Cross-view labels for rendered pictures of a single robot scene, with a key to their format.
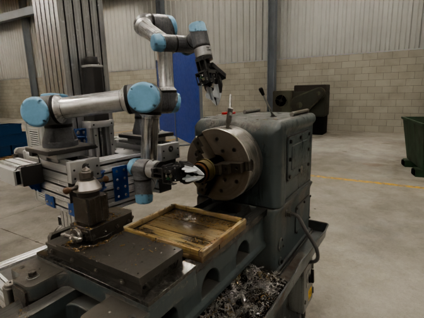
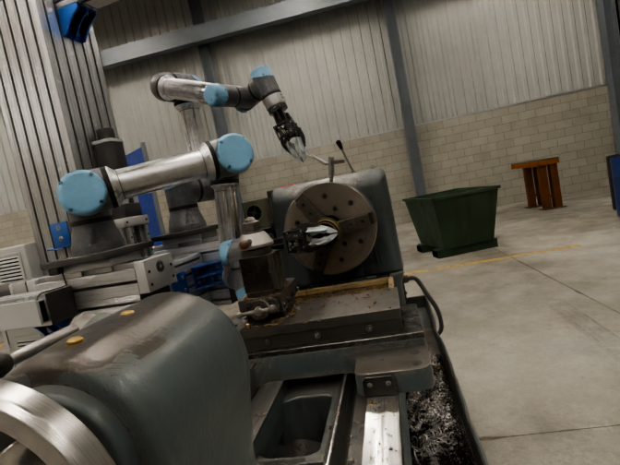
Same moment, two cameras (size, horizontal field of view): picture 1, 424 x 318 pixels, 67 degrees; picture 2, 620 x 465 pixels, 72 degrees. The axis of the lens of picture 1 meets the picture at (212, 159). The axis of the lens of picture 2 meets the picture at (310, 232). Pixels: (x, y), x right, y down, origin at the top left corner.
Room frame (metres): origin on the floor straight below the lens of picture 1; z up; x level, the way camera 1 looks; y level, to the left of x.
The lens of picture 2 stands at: (0.00, 0.59, 1.20)
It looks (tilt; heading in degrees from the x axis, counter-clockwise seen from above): 5 degrees down; 338
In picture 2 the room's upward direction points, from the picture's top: 11 degrees counter-clockwise
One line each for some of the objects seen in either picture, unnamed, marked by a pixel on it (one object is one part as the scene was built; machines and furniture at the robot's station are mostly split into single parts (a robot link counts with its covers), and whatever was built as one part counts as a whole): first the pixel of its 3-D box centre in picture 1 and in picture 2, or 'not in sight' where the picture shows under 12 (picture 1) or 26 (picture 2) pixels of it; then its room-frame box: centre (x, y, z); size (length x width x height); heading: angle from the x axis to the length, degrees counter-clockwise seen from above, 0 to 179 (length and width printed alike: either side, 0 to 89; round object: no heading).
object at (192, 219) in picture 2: (145, 124); (185, 218); (1.82, 0.37, 1.21); 0.15 x 0.15 x 0.10
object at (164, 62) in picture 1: (164, 65); (195, 137); (1.88, 0.26, 1.54); 0.15 x 0.12 x 0.55; 118
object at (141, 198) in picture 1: (144, 188); (244, 281); (1.33, 0.30, 0.98); 0.11 x 0.08 x 0.11; 1
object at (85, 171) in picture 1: (86, 173); (250, 224); (0.88, 0.36, 1.17); 0.04 x 0.04 x 0.03
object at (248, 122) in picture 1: (257, 151); (339, 222); (1.70, -0.25, 1.06); 0.59 x 0.48 x 0.39; 147
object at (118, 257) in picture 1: (106, 250); (299, 321); (0.84, 0.31, 0.95); 0.43 x 0.17 x 0.05; 57
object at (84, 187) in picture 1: (87, 184); (254, 240); (0.88, 0.36, 1.13); 0.08 x 0.08 x 0.03
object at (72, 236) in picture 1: (100, 226); (270, 300); (0.90, 0.34, 0.99); 0.20 x 0.10 x 0.05; 147
